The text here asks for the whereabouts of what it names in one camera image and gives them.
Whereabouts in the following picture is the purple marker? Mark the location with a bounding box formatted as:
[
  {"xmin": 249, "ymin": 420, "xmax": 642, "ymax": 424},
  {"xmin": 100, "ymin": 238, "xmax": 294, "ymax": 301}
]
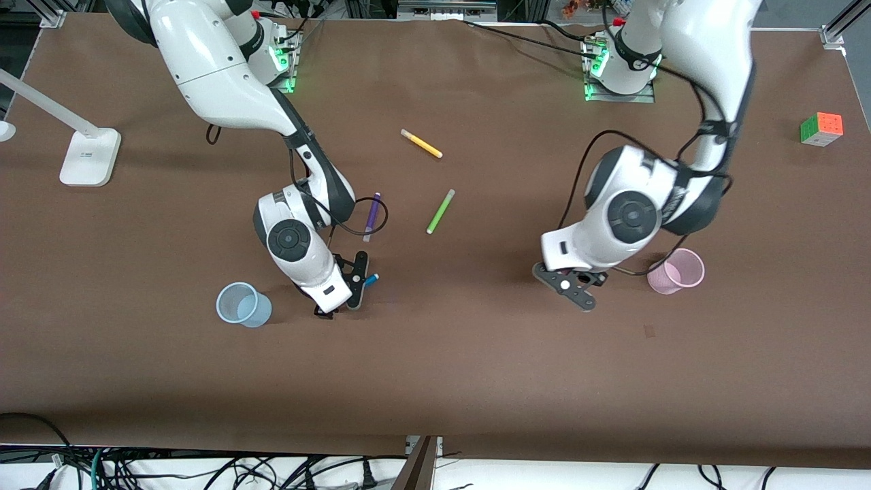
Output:
[{"xmin": 363, "ymin": 192, "xmax": 382, "ymax": 243}]

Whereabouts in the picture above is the translucent pink plastic cup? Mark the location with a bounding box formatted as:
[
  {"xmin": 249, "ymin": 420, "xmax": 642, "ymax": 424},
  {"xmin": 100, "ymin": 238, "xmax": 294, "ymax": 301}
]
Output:
[{"xmin": 647, "ymin": 248, "xmax": 706, "ymax": 295}]

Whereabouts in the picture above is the green marker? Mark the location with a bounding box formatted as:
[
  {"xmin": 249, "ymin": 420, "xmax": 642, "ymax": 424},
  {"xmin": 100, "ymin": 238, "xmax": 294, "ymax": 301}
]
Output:
[{"xmin": 426, "ymin": 189, "xmax": 456, "ymax": 235}]

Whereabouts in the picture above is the translucent blue plastic cup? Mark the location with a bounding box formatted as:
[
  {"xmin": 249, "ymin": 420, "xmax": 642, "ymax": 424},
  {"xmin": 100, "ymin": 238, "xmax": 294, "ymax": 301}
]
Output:
[{"xmin": 216, "ymin": 282, "xmax": 273, "ymax": 329}]

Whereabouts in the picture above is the yellow marker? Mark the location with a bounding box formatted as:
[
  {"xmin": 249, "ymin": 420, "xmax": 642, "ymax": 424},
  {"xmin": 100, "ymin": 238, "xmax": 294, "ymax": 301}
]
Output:
[{"xmin": 400, "ymin": 129, "xmax": 444, "ymax": 159}]

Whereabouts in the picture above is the colourful puzzle cube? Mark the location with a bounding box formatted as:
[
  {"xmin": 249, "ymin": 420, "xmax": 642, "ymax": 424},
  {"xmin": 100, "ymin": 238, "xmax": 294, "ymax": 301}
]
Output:
[{"xmin": 800, "ymin": 112, "xmax": 844, "ymax": 148}]

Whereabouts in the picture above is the grey metal box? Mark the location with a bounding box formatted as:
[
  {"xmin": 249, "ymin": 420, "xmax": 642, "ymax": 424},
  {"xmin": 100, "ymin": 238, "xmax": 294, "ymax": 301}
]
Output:
[{"xmin": 398, "ymin": 0, "xmax": 499, "ymax": 21}]

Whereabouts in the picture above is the white desk lamp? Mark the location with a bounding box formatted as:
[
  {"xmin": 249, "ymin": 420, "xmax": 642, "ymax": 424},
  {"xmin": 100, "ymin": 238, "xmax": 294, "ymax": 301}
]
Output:
[{"xmin": 0, "ymin": 68, "xmax": 122, "ymax": 188}]

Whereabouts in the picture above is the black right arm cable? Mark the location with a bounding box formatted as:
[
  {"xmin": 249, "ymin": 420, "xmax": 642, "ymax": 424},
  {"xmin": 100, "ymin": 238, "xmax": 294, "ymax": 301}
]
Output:
[{"xmin": 206, "ymin": 122, "xmax": 390, "ymax": 254}]

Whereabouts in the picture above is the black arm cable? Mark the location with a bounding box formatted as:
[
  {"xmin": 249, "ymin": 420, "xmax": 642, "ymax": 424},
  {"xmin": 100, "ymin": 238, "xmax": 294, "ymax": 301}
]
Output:
[
  {"xmin": 557, "ymin": 58, "xmax": 736, "ymax": 276},
  {"xmin": 206, "ymin": 122, "xmax": 390, "ymax": 254}
]

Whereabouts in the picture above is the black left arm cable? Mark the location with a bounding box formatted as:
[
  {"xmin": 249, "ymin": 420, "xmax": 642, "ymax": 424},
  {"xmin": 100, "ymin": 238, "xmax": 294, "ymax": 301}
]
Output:
[{"xmin": 557, "ymin": 58, "xmax": 736, "ymax": 276}]

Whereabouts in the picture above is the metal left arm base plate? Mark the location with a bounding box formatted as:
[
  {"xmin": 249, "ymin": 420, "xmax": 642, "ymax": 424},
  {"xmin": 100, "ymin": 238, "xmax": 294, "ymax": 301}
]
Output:
[{"xmin": 582, "ymin": 34, "xmax": 657, "ymax": 103}]

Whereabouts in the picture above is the black power plug cable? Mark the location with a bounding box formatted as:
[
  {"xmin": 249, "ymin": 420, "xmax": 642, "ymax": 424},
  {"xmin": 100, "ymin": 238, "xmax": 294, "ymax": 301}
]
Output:
[{"xmin": 299, "ymin": 457, "xmax": 378, "ymax": 490}]

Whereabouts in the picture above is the wooden post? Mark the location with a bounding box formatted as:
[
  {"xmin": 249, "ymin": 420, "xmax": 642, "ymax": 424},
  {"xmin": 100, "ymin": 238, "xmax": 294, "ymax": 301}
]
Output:
[{"xmin": 391, "ymin": 436, "xmax": 440, "ymax": 490}]

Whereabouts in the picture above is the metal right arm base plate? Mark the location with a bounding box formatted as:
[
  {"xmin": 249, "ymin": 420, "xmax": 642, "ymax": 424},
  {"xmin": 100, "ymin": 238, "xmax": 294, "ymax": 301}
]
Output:
[{"xmin": 269, "ymin": 26, "xmax": 301, "ymax": 94}]

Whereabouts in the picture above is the aluminium frame profile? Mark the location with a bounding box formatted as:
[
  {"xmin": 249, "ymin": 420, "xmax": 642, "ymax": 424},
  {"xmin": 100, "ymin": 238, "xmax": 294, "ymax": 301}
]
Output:
[
  {"xmin": 37, "ymin": 0, "xmax": 69, "ymax": 29},
  {"xmin": 820, "ymin": 0, "xmax": 871, "ymax": 48}
]

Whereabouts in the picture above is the thick black cable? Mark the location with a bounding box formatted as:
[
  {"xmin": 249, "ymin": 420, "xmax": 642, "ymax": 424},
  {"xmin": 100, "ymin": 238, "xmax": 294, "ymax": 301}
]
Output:
[{"xmin": 0, "ymin": 412, "xmax": 76, "ymax": 453}]

